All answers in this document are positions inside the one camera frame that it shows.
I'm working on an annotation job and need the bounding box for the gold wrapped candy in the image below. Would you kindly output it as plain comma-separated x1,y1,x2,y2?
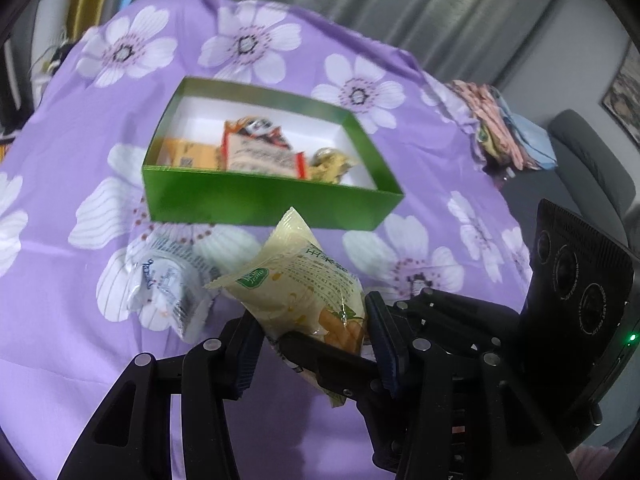
312,147,342,170
311,154,362,186

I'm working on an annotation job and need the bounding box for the pale yellow snack packet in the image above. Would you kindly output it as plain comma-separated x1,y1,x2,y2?
204,206,371,409

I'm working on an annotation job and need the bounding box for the red and white snack packet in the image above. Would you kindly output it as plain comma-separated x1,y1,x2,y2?
220,116,307,181

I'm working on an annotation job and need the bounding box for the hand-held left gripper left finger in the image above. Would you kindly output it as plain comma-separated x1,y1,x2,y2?
57,310,266,480

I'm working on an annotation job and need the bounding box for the white and blue snack packet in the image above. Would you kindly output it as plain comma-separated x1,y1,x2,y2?
125,237,224,344

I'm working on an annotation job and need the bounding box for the grey chair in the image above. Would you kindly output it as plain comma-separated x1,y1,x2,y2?
547,109,640,241

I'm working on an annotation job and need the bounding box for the green cardboard box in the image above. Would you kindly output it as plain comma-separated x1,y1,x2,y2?
141,76,405,234

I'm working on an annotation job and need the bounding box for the small dark ornament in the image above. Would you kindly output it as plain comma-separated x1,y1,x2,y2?
30,35,76,79

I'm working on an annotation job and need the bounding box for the pile of folded clothes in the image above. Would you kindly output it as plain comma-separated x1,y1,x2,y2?
450,79,559,176

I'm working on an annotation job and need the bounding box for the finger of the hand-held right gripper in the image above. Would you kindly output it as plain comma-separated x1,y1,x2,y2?
279,332,422,472
392,287,524,361

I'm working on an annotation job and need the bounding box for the framed wall picture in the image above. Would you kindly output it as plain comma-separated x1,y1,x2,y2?
600,40,640,146

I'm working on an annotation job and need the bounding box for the purple floral cloth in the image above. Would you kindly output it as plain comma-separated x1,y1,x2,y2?
0,0,534,480

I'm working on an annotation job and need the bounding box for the grey curtain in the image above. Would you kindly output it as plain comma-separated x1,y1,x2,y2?
235,0,591,92

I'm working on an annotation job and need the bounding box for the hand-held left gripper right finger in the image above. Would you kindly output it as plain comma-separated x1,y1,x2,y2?
364,290,576,480

